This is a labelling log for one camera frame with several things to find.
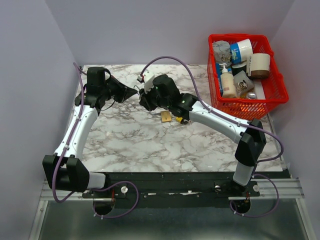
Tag printed grey cup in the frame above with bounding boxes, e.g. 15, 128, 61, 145
233, 70, 254, 97

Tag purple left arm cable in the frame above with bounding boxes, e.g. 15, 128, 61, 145
51, 62, 88, 203

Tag yellow black padlock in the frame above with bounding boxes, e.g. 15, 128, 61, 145
175, 117, 190, 125

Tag red plastic basket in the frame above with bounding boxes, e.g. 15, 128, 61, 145
207, 33, 289, 120

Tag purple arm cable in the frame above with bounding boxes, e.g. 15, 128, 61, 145
51, 62, 88, 203
140, 56, 285, 176

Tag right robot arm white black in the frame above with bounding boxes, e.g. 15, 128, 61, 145
138, 72, 267, 196

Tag aluminium rail frame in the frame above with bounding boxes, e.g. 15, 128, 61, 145
29, 172, 316, 240

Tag large brass padlock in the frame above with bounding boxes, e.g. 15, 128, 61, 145
149, 110, 172, 123

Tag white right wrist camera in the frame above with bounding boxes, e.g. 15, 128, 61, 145
137, 70, 155, 94

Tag blue white paper cup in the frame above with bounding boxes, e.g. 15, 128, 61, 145
230, 38, 253, 64

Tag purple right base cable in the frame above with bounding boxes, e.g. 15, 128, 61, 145
230, 173, 280, 218

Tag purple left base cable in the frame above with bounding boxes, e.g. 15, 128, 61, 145
93, 180, 140, 220

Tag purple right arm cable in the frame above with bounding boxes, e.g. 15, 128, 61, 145
140, 56, 285, 176

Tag lotion pump bottle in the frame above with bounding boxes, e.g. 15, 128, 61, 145
220, 63, 237, 99

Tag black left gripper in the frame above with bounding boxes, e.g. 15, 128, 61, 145
101, 75, 138, 103

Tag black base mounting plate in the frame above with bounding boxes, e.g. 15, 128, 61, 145
82, 172, 260, 209

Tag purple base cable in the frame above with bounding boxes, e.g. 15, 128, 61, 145
93, 180, 140, 220
230, 173, 280, 218

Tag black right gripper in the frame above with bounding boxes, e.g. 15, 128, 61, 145
138, 82, 170, 112

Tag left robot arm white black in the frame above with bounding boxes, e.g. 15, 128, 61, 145
42, 66, 138, 203

